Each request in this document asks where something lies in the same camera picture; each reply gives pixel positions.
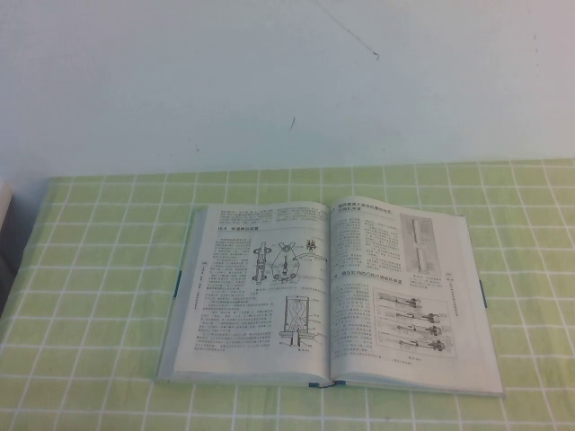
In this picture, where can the technical hardcover book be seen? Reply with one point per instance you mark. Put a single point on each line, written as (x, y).
(251, 323)

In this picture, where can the green white checked tablecloth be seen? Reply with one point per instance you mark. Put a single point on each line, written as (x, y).
(90, 336)

